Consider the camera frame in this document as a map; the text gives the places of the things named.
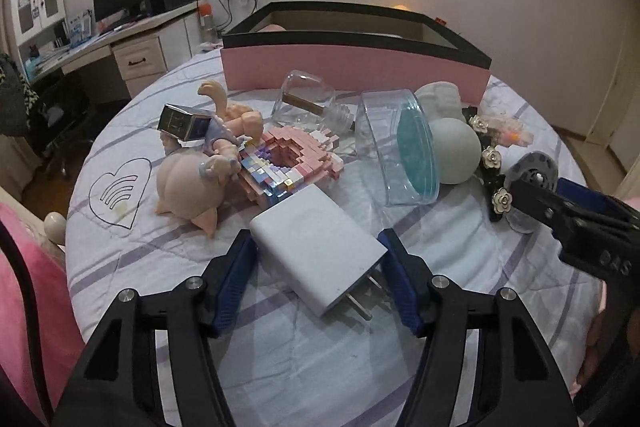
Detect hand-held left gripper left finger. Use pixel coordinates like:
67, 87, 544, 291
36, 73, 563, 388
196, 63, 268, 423
65, 228, 259, 427

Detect doll with purple outfit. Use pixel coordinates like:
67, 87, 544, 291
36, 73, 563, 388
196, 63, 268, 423
197, 79, 266, 182

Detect peach pig figurine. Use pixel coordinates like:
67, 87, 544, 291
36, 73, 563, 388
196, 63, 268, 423
156, 149, 231, 235

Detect clear orange hair clip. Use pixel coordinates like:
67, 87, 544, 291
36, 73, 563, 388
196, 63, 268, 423
482, 109, 533, 148

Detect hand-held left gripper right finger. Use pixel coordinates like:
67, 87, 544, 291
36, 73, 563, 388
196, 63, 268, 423
376, 228, 576, 427

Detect clear glass bottle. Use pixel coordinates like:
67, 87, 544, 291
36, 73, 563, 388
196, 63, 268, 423
271, 69, 363, 135

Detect black cable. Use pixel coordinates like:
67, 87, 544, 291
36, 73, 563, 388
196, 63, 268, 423
0, 217, 56, 418

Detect black office chair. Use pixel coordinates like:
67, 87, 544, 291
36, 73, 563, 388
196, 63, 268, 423
0, 52, 96, 178

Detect white charger plug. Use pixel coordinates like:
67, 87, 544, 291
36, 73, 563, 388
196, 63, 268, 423
249, 183, 388, 322

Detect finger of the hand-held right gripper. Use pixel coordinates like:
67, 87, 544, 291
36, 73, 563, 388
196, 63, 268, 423
510, 177, 633, 253
556, 177, 640, 222

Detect pink storage box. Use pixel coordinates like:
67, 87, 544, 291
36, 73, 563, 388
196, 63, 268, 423
221, 1, 493, 105

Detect bottle with orange cap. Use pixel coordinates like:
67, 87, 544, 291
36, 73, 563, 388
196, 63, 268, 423
198, 1, 217, 42

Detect white desk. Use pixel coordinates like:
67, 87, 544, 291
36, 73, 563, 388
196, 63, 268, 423
20, 2, 201, 98

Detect clear container with teal lid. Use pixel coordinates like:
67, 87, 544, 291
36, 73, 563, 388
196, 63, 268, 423
356, 89, 441, 208

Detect white round bedpost knob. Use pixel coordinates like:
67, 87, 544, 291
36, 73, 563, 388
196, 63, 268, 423
44, 213, 67, 253

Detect white ball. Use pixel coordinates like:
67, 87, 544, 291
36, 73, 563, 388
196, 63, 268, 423
431, 117, 482, 185

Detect white hutch cabinet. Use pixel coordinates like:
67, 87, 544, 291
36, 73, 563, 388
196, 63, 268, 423
10, 0, 68, 52

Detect black hair clip white flowers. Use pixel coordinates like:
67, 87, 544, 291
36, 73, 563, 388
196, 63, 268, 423
462, 107, 518, 223

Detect clear plastic spool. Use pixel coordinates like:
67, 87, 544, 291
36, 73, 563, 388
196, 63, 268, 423
502, 150, 558, 235

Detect pink building block figure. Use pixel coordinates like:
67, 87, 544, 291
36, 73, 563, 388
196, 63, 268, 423
235, 127, 346, 208

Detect silver blue small box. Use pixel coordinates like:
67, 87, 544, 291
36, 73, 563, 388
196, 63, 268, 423
157, 103, 211, 142

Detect pink blanket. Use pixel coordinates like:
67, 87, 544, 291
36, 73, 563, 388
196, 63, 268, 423
0, 202, 86, 427

